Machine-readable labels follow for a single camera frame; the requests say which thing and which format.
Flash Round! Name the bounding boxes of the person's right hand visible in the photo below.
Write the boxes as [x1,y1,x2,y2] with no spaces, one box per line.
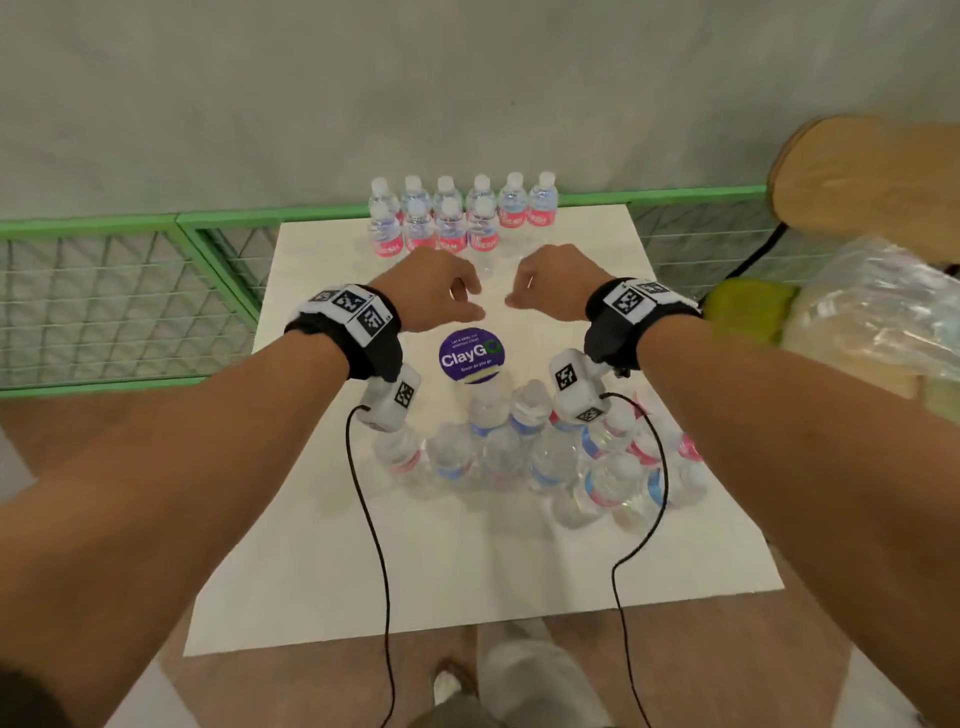
[504,243,616,324]

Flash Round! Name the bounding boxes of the person's left hand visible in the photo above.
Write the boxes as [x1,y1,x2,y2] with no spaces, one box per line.
[367,247,487,334]

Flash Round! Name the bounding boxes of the tidy grid of water bottles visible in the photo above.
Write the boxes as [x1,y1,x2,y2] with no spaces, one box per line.
[367,170,560,260]

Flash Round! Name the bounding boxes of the person's right forearm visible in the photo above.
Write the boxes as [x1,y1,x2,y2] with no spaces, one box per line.
[635,314,960,728]

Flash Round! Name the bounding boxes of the person's left forearm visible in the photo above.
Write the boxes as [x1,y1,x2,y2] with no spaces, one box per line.
[0,329,352,728]

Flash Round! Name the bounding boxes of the person's beige trousers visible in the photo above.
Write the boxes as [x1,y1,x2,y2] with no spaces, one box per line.
[408,637,613,728]

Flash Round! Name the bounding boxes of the black marker wristband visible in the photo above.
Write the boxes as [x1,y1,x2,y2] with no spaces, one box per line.
[283,283,404,384]
[583,277,705,376]

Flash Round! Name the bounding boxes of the purple round sticker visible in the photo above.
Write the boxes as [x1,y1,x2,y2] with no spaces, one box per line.
[438,326,506,385]

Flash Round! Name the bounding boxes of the white table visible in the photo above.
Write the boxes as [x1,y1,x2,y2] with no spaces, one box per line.
[183,203,785,659]

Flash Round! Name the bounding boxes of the green framed mesh fence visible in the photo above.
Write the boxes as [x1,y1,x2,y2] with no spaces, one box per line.
[0,185,826,399]

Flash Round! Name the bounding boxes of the green chair wooden backrest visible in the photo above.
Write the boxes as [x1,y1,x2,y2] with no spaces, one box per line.
[701,114,960,429]

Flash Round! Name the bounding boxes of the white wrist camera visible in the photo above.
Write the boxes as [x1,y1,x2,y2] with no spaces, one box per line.
[548,348,610,427]
[356,363,423,434]

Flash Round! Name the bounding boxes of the thin black camera cable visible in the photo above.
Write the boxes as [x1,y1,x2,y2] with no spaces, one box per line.
[599,391,671,728]
[344,404,397,728]

